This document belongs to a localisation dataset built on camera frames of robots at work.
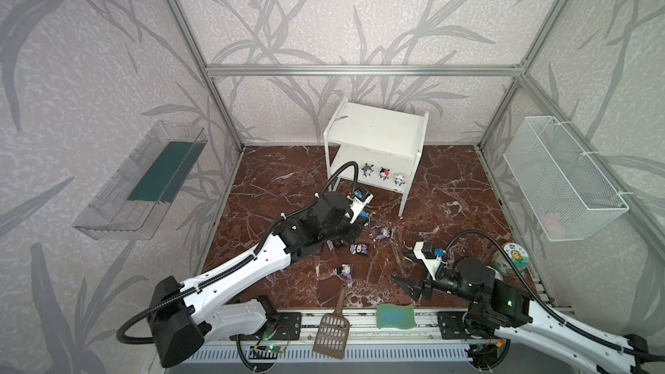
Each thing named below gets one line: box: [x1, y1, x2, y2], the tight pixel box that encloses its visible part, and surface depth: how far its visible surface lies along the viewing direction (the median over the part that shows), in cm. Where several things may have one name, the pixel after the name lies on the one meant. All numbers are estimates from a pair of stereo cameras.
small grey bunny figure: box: [361, 162, 375, 178], surface depth 89 cm
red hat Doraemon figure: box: [378, 166, 391, 181], surface depth 88 cm
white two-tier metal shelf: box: [323, 96, 430, 218], surface depth 82 cm
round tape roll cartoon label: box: [503, 242, 530, 270], surface depth 81 cm
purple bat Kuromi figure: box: [349, 243, 369, 256], surface depth 88 cm
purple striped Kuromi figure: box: [336, 263, 355, 281], surface depth 84 cm
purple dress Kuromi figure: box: [371, 225, 393, 240], surface depth 93 cm
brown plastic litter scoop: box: [312, 283, 351, 360], surface depth 72 cm
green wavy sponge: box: [376, 303, 417, 330], surface depth 77 cm
